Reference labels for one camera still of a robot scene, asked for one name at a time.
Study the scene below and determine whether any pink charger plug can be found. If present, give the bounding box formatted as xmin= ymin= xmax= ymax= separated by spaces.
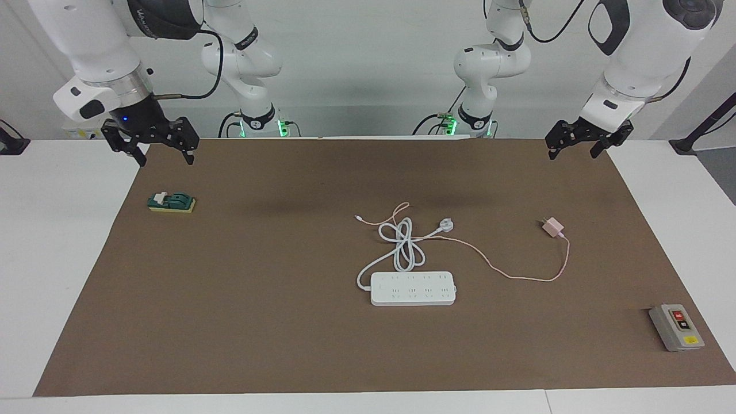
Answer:
xmin=539 ymin=217 xmax=567 ymax=239

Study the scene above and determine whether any pink charging cable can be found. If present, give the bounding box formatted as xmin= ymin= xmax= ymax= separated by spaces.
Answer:
xmin=355 ymin=202 xmax=571 ymax=283

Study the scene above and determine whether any white power strip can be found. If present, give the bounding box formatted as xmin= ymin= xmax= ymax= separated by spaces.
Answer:
xmin=370 ymin=271 xmax=458 ymax=306

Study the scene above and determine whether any black stand with clamp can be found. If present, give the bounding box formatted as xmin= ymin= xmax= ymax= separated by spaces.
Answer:
xmin=669 ymin=92 xmax=736 ymax=156

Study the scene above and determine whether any black table clamp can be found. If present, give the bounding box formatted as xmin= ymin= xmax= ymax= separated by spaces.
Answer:
xmin=0 ymin=119 xmax=30 ymax=156

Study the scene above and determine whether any brown table mat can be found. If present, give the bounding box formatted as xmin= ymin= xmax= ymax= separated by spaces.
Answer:
xmin=33 ymin=137 xmax=736 ymax=397

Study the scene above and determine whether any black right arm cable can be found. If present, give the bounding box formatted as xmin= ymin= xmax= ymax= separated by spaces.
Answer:
xmin=154 ymin=29 xmax=224 ymax=102

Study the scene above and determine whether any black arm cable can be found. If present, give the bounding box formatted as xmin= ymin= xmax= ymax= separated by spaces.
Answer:
xmin=516 ymin=0 xmax=588 ymax=44
xmin=154 ymin=29 xmax=224 ymax=102

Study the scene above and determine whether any black right base cable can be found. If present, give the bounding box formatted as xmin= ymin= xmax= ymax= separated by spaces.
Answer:
xmin=218 ymin=112 xmax=243 ymax=139

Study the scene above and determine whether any black base cable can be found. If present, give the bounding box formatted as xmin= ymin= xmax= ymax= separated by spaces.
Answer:
xmin=218 ymin=112 xmax=243 ymax=139
xmin=412 ymin=86 xmax=466 ymax=136

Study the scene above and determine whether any white wall box yellow label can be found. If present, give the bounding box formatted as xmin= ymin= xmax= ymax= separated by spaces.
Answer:
xmin=62 ymin=118 xmax=110 ymax=140

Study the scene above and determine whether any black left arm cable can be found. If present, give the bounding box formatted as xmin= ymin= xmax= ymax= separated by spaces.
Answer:
xmin=516 ymin=0 xmax=588 ymax=44

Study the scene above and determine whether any white power strip cord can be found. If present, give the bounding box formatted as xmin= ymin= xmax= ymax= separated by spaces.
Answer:
xmin=356 ymin=217 xmax=455 ymax=291

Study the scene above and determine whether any black left base cable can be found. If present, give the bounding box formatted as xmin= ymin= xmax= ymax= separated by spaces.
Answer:
xmin=412 ymin=86 xmax=466 ymax=136

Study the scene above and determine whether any grey push-button switch box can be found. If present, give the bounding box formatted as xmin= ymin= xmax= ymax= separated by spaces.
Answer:
xmin=649 ymin=304 xmax=706 ymax=352

